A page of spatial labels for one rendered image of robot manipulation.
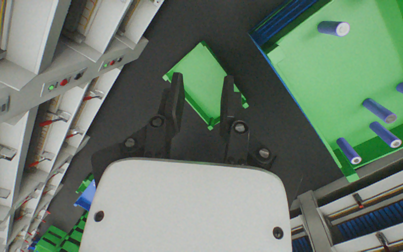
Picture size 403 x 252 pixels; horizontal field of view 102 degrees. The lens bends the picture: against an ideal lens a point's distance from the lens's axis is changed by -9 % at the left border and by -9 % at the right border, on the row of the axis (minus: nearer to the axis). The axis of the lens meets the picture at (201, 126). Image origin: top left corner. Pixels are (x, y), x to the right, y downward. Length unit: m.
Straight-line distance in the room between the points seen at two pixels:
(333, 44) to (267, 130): 0.59
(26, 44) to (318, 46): 0.47
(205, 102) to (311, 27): 0.56
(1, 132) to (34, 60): 0.24
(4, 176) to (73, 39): 0.48
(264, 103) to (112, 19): 0.62
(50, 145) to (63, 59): 0.49
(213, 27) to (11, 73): 0.59
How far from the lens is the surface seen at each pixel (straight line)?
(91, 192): 1.49
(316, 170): 1.11
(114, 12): 0.52
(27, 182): 1.07
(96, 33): 0.54
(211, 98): 0.81
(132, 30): 0.71
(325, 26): 0.34
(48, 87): 0.48
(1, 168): 0.75
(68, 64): 0.48
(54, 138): 0.86
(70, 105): 0.70
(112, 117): 1.06
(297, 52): 0.36
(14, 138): 0.60
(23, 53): 0.42
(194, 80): 0.79
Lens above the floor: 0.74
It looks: 57 degrees down
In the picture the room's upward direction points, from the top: 163 degrees counter-clockwise
